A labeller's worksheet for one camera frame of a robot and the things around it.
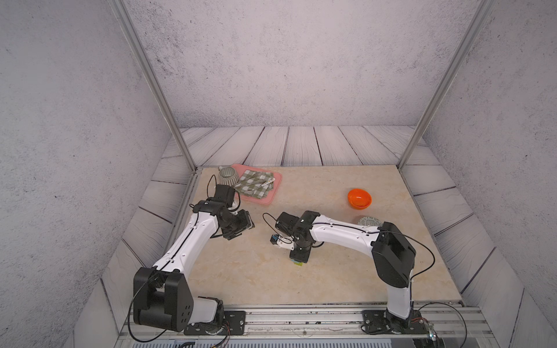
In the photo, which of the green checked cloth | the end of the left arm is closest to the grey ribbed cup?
the green checked cloth

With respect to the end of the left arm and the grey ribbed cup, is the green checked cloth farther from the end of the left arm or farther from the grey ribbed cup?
the end of the left arm

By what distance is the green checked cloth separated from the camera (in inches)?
43.5
